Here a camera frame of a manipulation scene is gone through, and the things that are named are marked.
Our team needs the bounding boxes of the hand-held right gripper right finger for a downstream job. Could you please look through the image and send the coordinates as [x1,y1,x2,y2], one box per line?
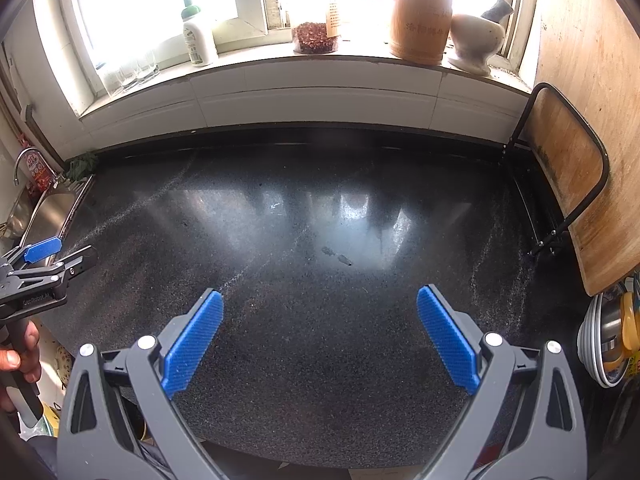
[416,284,587,480]

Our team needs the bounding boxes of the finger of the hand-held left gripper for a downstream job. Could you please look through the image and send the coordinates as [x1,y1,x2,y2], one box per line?
[0,246,100,292]
[0,236,64,275]

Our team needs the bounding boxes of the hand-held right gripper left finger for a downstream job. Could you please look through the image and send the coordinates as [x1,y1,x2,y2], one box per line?
[56,287,226,480]

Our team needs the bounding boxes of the person's left hand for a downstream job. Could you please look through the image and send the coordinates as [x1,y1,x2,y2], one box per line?
[0,319,44,415]

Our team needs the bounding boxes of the stainless steel sink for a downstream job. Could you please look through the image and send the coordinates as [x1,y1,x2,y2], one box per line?
[0,175,96,262]

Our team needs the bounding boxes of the red labelled bottle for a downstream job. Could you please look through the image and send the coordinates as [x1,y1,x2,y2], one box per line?
[25,152,57,194]

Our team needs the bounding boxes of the dark green cloth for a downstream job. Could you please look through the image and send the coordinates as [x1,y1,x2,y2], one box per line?
[65,152,100,181]

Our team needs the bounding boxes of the chrome faucet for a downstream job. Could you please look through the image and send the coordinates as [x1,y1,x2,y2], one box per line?
[14,146,63,187]

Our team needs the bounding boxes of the stack of bowls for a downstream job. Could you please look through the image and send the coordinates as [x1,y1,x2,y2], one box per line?
[577,280,640,389]

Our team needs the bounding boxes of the dark puffer jacket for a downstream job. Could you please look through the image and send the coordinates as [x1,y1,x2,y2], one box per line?
[20,432,63,480]

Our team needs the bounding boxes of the white bottle green cap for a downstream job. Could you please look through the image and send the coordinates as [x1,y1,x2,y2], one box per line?
[180,0,219,67]

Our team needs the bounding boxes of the white stone mortar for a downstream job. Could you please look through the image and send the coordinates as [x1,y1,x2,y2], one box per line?
[446,12,506,77]

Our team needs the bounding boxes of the large plywood board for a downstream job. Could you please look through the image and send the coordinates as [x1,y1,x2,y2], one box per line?
[520,0,640,297]

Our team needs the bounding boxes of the jar of red dried bits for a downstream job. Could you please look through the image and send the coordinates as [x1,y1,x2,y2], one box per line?
[291,21,341,55]

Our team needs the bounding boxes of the grey pestle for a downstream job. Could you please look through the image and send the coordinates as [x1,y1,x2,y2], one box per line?
[482,0,515,21]

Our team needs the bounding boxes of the clear plastic bottle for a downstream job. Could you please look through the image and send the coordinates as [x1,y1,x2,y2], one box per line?
[325,0,344,40]

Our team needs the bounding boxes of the wall pipe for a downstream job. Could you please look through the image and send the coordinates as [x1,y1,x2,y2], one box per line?
[22,104,66,174]

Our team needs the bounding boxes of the white window frame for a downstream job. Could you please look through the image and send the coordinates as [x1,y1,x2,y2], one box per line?
[31,0,540,118]

